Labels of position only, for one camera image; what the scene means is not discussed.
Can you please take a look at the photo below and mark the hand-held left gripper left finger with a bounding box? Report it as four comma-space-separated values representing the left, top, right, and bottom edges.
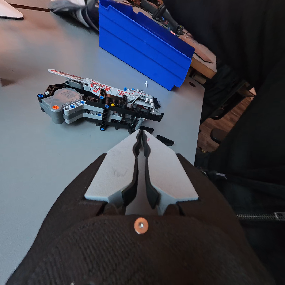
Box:
85, 130, 142, 208

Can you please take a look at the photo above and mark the black device with cable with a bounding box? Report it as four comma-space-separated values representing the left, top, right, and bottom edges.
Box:
128, 0, 190, 37

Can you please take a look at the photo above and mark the black office chair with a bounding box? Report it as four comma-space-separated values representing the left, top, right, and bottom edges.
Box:
210, 127, 230, 145

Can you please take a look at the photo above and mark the grey red lego vehicle model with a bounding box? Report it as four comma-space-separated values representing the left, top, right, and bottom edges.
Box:
37, 69, 165, 134

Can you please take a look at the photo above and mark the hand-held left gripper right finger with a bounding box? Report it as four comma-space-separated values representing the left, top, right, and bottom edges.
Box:
142, 130, 199, 216

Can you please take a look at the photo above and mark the wooden side table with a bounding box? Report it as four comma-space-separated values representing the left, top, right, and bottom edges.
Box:
179, 33, 217, 79

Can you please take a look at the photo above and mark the blue plastic bin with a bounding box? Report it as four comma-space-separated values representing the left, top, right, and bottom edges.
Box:
99, 0, 195, 91

